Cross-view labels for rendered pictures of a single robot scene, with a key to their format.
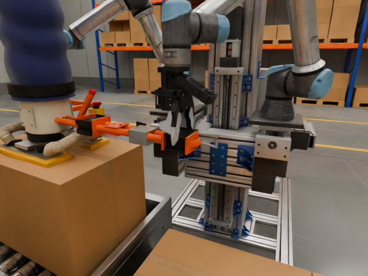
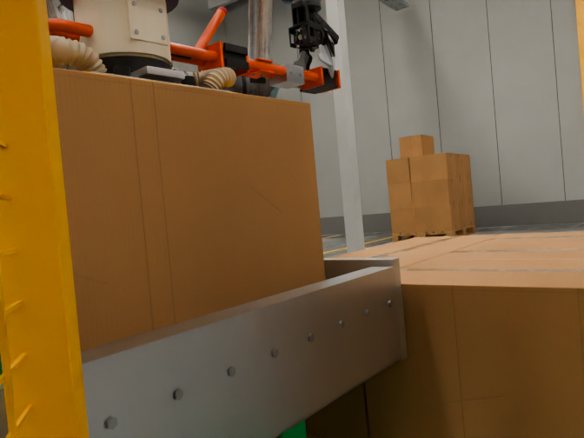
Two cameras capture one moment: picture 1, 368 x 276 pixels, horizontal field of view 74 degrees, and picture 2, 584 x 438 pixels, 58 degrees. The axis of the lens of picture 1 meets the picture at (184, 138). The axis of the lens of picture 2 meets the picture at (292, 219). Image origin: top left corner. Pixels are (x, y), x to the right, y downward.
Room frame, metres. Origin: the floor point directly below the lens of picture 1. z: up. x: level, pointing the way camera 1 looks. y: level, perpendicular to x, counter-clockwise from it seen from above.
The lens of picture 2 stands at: (0.43, 1.47, 0.74)
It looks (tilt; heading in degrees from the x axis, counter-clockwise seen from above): 1 degrees down; 284
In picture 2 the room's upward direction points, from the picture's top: 5 degrees counter-clockwise
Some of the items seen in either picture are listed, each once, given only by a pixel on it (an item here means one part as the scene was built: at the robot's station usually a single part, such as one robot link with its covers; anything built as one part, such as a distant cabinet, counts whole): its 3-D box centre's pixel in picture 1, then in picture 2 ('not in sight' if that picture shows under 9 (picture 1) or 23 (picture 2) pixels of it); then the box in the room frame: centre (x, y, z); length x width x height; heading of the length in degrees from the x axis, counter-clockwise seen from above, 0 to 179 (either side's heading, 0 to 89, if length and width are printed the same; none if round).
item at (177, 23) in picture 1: (177, 26); not in sight; (0.69, 0.02, 1.38); 0.09 x 0.08 x 0.11; 121
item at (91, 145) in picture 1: (72, 135); not in sight; (1.04, 0.50, 0.97); 0.34 x 0.10 x 0.05; 62
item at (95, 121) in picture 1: (93, 124); (222, 62); (0.84, 0.32, 1.08); 0.10 x 0.08 x 0.06; 152
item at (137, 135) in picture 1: (143, 134); (286, 76); (0.74, 0.13, 1.07); 0.07 x 0.07 x 0.04; 62
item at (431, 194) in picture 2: not in sight; (430, 185); (0.26, -7.72, 0.87); 1.20 x 1.01 x 1.74; 68
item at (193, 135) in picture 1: (179, 140); (321, 80); (0.67, 0.01, 1.07); 0.08 x 0.07 x 0.05; 62
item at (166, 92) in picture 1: (174, 88); (308, 26); (0.69, 0.03, 1.22); 0.09 x 0.08 x 0.12; 62
